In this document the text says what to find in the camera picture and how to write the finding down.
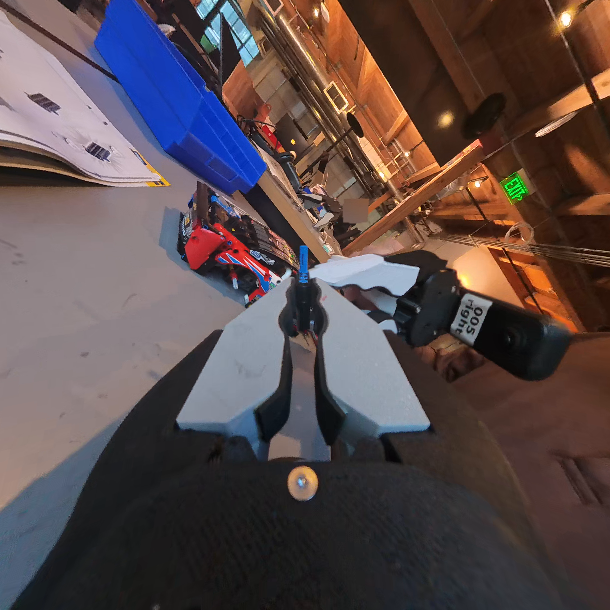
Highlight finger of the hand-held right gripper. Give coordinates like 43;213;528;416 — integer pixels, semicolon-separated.
364;291;400;334
309;254;421;298

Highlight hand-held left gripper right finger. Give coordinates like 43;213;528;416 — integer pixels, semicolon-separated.
311;279;431;460

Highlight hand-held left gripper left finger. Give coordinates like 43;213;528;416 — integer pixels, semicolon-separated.
176;279;294;462

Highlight black brick beam blue pins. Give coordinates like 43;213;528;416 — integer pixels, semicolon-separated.
295;244;313;336

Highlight grey desk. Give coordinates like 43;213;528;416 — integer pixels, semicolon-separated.
0;0;344;608

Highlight person's right hand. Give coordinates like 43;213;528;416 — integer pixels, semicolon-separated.
415;341;484;384

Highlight background workbench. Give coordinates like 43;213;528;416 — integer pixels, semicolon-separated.
257;157;344;263

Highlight red toy brick race car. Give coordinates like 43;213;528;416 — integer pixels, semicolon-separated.
177;181;298;306

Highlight green exit sign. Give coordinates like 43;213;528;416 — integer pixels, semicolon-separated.
499;172;531;206

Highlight blue plastic bin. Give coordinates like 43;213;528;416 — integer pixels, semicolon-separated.
94;0;268;196

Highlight large paned window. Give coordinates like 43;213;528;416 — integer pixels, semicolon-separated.
195;0;260;67

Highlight open instruction booklet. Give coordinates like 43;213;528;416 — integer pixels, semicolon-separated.
0;10;171;187

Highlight metal ceiling duct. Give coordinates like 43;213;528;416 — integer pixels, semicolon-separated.
257;0;430;239

